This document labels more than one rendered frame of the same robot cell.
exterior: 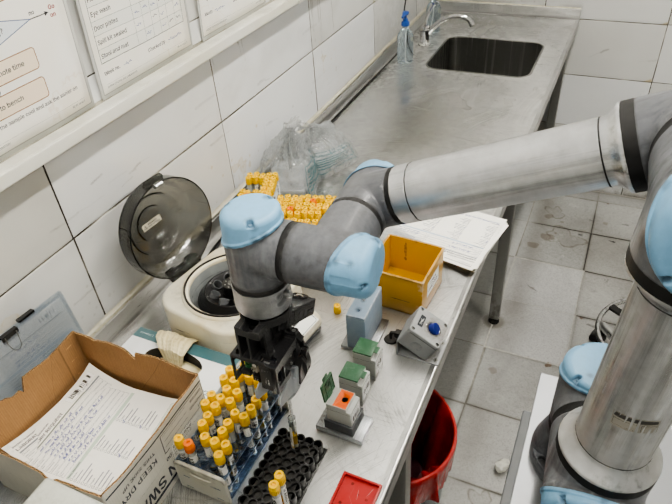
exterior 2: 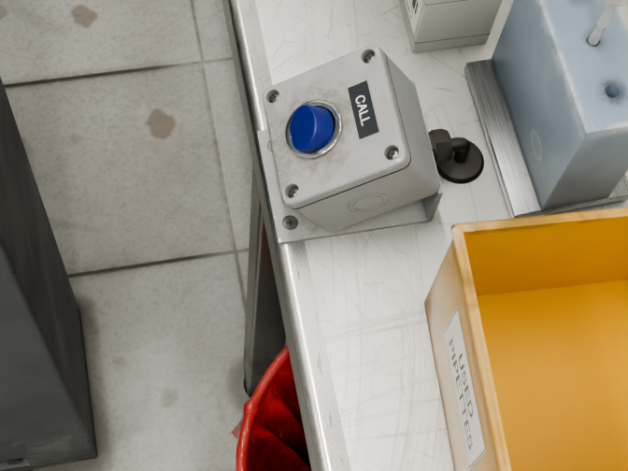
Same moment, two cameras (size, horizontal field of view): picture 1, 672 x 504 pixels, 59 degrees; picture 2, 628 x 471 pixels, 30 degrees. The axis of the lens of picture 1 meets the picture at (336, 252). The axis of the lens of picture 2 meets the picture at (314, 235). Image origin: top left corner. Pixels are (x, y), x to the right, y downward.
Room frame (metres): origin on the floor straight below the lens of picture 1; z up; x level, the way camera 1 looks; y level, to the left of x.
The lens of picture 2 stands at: (1.02, -0.39, 1.47)
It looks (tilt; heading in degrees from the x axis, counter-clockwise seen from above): 66 degrees down; 133
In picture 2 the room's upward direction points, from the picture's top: 10 degrees clockwise
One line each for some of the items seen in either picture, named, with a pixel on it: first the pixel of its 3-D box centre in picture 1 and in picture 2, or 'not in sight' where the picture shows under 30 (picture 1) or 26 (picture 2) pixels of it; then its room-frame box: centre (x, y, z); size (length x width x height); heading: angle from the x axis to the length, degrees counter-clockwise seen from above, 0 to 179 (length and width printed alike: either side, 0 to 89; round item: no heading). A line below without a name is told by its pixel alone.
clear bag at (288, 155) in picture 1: (286, 161); not in sight; (1.47, 0.12, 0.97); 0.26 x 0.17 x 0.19; 174
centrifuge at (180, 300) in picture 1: (242, 306); not in sight; (0.93, 0.20, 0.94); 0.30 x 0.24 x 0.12; 54
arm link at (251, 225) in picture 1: (257, 244); not in sight; (0.58, 0.09, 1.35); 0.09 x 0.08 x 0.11; 65
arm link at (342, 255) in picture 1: (337, 252); not in sight; (0.56, 0.00, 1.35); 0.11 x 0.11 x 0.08; 65
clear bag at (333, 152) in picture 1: (323, 142); not in sight; (1.61, 0.01, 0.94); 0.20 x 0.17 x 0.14; 125
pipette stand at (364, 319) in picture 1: (364, 318); (566, 91); (0.88, -0.05, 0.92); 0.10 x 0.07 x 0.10; 155
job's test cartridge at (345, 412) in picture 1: (343, 410); not in sight; (0.66, 0.01, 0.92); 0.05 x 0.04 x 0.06; 62
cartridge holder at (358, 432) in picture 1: (344, 419); not in sight; (0.66, 0.01, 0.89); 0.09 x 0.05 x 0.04; 62
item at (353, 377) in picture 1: (354, 383); not in sight; (0.72, -0.02, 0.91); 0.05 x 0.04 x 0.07; 63
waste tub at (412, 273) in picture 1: (404, 274); (592, 377); (1.00, -0.15, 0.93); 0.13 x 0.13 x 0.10; 60
